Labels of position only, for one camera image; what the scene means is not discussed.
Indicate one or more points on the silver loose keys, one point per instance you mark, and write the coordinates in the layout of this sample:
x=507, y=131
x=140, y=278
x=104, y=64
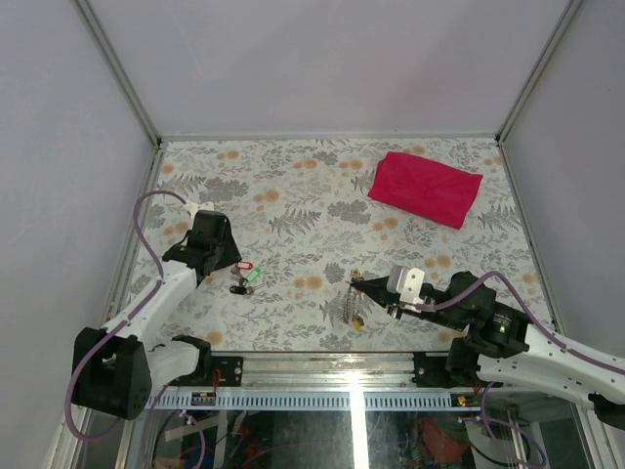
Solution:
x=251, y=288

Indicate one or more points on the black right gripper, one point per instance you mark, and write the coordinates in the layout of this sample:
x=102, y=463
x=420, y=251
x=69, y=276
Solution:
x=377, y=289

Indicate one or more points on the metal key organiser with rings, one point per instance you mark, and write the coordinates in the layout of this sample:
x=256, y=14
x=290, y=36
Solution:
x=351, y=315

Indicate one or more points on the aluminium mounting rail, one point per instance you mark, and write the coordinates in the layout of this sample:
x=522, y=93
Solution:
x=405, y=369

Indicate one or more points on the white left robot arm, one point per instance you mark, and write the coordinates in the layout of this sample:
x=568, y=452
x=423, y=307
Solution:
x=116, y=368

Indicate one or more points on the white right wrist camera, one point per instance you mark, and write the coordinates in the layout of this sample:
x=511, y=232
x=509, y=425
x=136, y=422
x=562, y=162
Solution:
x=407, y=283

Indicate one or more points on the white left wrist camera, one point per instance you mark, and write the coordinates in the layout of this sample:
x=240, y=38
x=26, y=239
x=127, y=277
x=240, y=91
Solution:
x=192, y=208

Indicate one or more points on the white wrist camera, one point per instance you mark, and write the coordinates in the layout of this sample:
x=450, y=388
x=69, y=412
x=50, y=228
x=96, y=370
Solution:
x=192, y=208
x=407, y=283

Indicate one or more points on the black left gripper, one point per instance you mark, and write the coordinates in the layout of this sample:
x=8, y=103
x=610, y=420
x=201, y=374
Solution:
x=233, y=255

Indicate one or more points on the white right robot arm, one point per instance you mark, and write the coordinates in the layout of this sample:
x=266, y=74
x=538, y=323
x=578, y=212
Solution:
x=498, y=343

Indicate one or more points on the white slotted cable duct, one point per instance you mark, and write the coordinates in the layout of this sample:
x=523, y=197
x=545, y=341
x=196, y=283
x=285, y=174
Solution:
x=313, y=400

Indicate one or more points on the pink folded cloth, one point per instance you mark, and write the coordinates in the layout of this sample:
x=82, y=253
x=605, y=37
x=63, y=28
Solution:
x=425, y=188

